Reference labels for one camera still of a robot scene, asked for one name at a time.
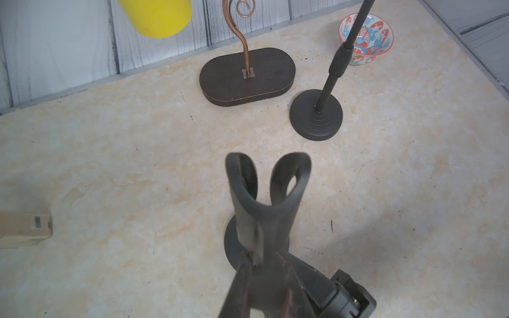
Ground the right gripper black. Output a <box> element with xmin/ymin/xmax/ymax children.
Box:
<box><xmin>294</xmin><ymin>257</ymin><xmax>377</xmax><ymax>317</ymax></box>

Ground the scrolled wire holder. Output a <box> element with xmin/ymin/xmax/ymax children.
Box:
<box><xmin>222</xmin><ymin>0</ymin><xmax>256</xmax><ymax>79</ymax></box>

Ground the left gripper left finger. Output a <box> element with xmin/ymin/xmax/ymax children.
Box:
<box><xmin>218</xmin><ymin>254</ymin><xmax>253</xmax><ymax>318</ymax></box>

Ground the spice jar black lid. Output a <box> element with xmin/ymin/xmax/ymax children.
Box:
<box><xmin>1</xmin><ymin>211</ymin><xmax>52</xmax><ymax>249</ymax></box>

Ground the black microphone stand pole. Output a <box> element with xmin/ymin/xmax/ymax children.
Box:
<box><xmin>314</xmin><ymin>0</ymin><xmax>375</xmax><ymax>113</ymax></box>

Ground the spare black microphone pole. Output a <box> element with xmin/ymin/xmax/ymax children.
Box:
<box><xmin>225</xmin><ymin>151</ymin><xmax>313</xmax><ymax>265</ymax></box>

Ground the dark oval stand base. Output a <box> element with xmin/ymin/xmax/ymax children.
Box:
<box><xmin>199</xmin><ymin>48</ymin><xmax>296</xmax><ymax>107</ymax></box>

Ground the yellow plastic goblet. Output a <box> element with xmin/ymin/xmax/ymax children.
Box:
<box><xmin>118</xmin><ymin>0</ymin><xmax>193</xmax><ymax>38</ymax></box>

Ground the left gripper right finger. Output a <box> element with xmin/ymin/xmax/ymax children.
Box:
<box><xmin>275</xmin><ymin>251</ymin><xmax>316</xmax><ymax>317</ymax></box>

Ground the red blue patterned bowl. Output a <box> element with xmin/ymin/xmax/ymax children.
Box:
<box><xmin>349</xmin><ymin>14</ymin><xmax>394</xmax><ymax>66</ymax></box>

